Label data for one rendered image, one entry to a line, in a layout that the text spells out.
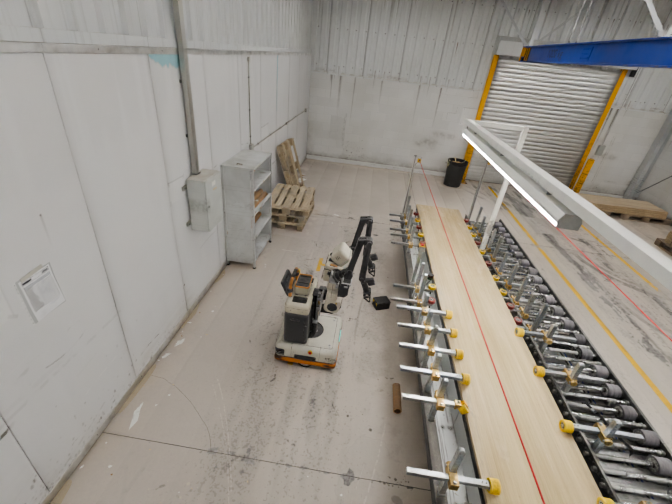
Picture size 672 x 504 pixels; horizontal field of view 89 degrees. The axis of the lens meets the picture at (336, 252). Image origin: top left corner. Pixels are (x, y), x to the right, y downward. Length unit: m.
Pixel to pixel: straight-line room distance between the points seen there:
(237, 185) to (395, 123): 6.78
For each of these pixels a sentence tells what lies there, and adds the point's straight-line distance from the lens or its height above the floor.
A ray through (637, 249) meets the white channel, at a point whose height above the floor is 2.45.
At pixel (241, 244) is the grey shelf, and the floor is 0.40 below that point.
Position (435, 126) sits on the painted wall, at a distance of 10.87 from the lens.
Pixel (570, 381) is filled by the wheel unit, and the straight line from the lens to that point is 3.38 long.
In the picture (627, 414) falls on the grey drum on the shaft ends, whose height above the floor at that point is 0.83.
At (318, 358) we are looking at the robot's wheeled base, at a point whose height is 0.18.
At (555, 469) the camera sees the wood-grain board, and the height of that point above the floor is 0.90.
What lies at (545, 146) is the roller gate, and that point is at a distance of 11.79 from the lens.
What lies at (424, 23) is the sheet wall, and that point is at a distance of 10.68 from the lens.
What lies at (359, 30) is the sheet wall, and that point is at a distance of 10.63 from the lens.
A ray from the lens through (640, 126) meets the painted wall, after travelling 12.84.
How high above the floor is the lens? 2.98
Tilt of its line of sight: 30 degrees down
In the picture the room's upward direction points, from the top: 7 degrees clockwise
